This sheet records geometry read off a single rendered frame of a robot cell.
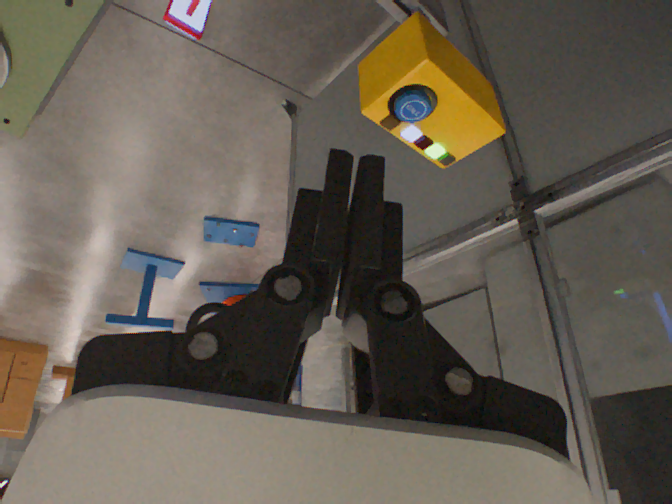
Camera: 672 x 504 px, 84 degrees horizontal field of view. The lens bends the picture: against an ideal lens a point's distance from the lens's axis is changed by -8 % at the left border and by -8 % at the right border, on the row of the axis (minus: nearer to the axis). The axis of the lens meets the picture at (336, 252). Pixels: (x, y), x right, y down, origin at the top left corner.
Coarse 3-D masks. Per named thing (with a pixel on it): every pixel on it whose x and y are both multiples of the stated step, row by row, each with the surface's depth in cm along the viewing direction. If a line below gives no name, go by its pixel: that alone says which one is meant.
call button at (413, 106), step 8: (400, 96) 43; (408, 96) 43; (416, 96) 42; (424, 96) 43; (400, 104) 43; (408, 104) 43; (416, 104) 43; (424, 104) 43; (400, 112) 44; (408, 112) 44; (416, 112) 44; (424, 112) 44; (408, 120) 45; (416, 120) 45
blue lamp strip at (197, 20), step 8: (176, 0) 23; (184, 0) 24; (208, 0) 25; (176, 8) 23; (184, 8) 24; (200, 8) 25; (176, 16) 23; (184, 16) 23; (192, 16) 24; (200, 16) 24; (192, 24) 24; (200, 24) 24
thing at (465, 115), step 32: (416, 32) 42; (384, 64) 45; (416, 64) 40; (448, 64) 43; (384, 96) 44; (448, 96) 44; (480, 96) 46; (384, 128) 48; (448, 128) 48; (480, 128) 48
